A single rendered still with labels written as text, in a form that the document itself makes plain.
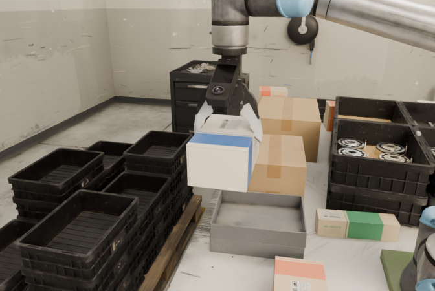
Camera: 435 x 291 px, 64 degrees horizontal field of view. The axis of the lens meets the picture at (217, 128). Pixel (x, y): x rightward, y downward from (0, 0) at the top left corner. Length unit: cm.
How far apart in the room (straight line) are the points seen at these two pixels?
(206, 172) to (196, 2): 411
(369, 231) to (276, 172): 34
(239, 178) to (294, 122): 94
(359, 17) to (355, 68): 388
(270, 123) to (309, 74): 303
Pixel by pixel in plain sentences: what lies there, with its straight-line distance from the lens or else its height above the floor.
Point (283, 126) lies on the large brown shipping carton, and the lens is 160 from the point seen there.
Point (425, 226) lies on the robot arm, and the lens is 92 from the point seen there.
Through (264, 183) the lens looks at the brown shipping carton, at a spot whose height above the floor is 78.
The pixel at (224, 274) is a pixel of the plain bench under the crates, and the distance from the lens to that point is 102.
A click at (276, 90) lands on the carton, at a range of 200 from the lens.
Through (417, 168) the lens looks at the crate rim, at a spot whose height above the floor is 92.
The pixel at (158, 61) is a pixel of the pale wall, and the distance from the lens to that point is 496.
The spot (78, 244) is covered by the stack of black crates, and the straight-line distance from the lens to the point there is 156.
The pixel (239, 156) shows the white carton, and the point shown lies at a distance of 66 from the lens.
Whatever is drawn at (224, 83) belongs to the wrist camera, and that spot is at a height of 125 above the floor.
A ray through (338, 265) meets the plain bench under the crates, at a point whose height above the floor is 70.
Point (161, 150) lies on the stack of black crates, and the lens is 230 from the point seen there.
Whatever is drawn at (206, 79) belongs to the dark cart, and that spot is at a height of 85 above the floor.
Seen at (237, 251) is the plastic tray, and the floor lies 71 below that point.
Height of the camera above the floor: 139
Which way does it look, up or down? 20 degrees down
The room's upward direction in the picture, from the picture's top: straight up
